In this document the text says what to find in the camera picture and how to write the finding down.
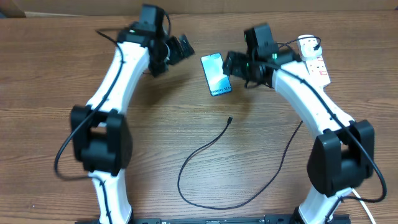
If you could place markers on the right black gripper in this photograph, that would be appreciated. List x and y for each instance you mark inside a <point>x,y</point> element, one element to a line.
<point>234,65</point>

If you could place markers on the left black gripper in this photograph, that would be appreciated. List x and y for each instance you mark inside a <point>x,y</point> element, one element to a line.
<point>179,54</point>

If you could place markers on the blue Galaxy smartphone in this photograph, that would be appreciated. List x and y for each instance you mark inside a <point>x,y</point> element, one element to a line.
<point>218,82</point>

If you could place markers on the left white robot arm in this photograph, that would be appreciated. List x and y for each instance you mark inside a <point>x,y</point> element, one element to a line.
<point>101,138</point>

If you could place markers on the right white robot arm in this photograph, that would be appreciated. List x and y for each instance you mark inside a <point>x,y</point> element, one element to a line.
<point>342,155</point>

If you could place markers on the white charger adapter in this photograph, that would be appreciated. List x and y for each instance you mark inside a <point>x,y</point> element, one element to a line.
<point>309,47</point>

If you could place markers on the white power strip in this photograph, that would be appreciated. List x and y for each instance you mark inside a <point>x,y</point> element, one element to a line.
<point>317,69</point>

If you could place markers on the cardboard backdrop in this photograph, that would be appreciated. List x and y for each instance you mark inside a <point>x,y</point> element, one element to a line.
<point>19,8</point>

